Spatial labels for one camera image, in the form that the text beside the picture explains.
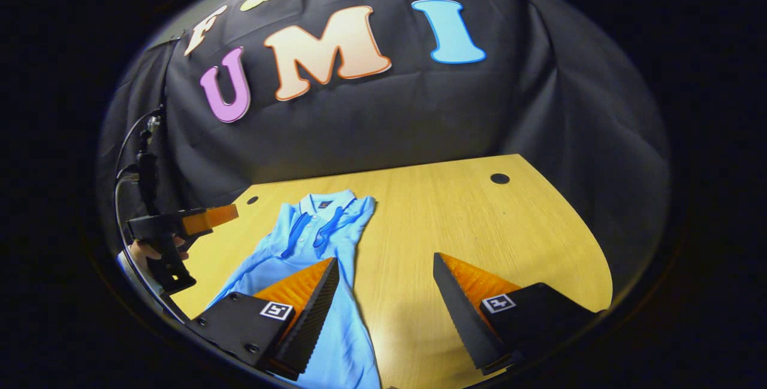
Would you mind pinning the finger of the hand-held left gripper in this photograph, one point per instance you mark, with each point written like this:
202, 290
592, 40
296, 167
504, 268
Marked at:
162, 226

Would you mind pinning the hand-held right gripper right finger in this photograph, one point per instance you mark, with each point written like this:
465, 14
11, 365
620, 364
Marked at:
461, 317

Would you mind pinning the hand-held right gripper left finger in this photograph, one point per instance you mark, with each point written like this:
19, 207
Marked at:
311, 317

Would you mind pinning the light blue T-shirt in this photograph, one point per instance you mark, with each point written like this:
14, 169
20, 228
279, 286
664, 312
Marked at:
311, 239

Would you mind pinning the black backdrop cloth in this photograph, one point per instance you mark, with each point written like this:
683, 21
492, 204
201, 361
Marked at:
389, 119

